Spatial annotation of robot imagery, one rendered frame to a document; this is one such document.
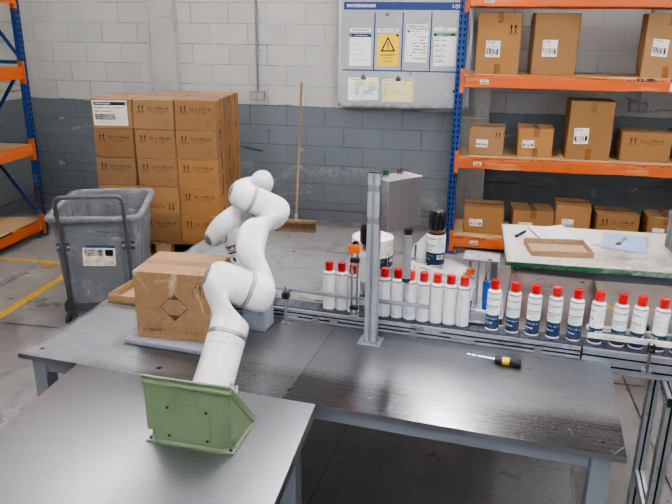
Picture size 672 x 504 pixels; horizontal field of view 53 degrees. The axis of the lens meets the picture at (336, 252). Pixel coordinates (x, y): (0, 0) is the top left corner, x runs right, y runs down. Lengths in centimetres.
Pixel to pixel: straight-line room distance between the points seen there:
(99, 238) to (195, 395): 286
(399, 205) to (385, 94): 439
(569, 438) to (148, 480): 122
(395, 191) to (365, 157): 462
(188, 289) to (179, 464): 77
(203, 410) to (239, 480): 22
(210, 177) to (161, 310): 339
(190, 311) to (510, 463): 151
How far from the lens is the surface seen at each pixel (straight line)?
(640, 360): 269
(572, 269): 377
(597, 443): 220
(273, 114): 717
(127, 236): 464
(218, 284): 209
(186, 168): 595
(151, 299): 262
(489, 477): 301
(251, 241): 223
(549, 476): 308
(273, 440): 207
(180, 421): 202
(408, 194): 246
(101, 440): 216
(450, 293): 263
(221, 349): 203
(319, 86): 702
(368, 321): 258
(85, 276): 483
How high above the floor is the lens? 199
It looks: 19 degrees down
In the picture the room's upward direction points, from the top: 1 degrees clockwise
